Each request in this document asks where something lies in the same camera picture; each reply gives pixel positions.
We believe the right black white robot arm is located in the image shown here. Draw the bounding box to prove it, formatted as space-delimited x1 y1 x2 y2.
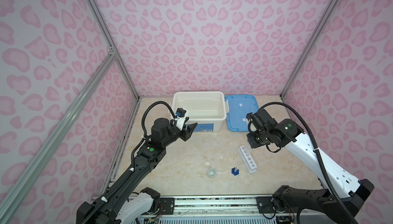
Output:
246 108 374 224

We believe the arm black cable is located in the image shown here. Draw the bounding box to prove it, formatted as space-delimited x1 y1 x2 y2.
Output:
79 100 176 224
260 102 358 224

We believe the white plastic storage bin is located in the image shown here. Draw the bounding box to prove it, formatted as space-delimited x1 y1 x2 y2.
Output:
172 91 229 132

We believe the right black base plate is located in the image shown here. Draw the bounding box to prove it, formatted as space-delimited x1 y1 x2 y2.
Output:
255 196 298 215

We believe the blue base graduated cylinder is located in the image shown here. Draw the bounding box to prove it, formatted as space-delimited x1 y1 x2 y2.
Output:
231 162 241 176

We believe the aluminium mounting rail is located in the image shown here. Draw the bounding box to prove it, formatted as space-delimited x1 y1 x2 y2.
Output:
87 194 348 224

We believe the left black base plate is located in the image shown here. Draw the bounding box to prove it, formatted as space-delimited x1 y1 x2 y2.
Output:
142 197 175 215

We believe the clear petri dish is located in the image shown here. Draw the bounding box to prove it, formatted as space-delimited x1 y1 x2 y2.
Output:
213 155 229 173

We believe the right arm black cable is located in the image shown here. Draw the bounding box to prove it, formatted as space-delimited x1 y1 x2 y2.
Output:
260 102 358 224

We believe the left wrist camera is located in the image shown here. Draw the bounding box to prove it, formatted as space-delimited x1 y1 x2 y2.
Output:
175 108 188 130

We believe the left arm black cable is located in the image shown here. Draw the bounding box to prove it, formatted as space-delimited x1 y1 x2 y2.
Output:
79 100 176 224

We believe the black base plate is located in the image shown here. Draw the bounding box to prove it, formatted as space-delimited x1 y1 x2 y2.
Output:
142 197 175 215
255 196 298 215

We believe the blue plastic bin lid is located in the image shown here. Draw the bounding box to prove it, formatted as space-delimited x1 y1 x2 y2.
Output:
225 95 259 132

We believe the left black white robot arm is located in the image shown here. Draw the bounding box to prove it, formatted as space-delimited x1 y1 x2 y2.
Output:
76 118 198 224

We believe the white test tube rack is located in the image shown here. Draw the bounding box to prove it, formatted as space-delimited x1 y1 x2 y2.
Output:
237 145 257 174

